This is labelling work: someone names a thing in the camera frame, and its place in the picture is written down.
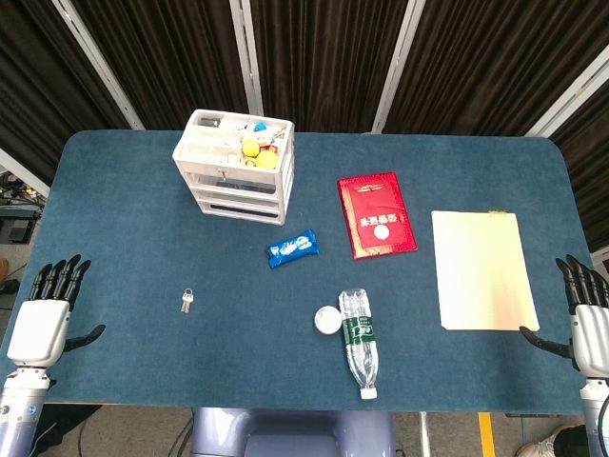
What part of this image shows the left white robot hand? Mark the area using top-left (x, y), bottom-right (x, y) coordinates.
top-left (6, 254), bottom-right (107, 368)

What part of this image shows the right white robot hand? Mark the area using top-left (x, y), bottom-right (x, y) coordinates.
top-left (519, 254), bottom-right (609, 381)

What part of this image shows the cream paper folder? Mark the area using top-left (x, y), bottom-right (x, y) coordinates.
top-left (430, 209), bottom-right (541, 332)

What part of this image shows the white sneaker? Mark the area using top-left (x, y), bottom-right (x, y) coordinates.
top-left (516, 426), bottom-right (572, 457)

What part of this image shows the blue felt table mat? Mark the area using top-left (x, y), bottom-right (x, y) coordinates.
top-left (0, 129), bottom-right (599, 414)

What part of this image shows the clear bottle green label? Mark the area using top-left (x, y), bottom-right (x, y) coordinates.
top-left (337, 288), bottom-right (380, 401)

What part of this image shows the white plastic drawer organizer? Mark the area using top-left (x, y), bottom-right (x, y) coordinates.
top-left (171, 109), bottom-right (296, 226)

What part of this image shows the red certificate booklet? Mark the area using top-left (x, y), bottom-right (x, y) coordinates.
top-left (336, 171), bottom-right (420, 261)

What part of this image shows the blue snack packet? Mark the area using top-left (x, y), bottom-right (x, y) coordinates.
top-left (265, 228), bottom-right (319, 270)

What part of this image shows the white round cap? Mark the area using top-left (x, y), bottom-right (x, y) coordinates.
top-left (312, 305), bottom-right (344, 337)

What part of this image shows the blue-grey robot torso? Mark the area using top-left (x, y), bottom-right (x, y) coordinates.
top-left (189, 407), bottom-right (396, 457)

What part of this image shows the dark pleated curtain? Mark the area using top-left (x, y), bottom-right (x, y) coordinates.
top-left (0, 0), bottom-right (609, 253)

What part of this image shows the white metal frame post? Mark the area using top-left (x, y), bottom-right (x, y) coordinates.
top-left (50, 0), bottom-right (146, 130)
top-left (0, 147), bottom-right (51, 199)
top-left (524, 45), bottom-right (609, 139)
top-left (369, 0), bottom-right (427, 134)
top-left (227, 0), bottom-right (265, 117)

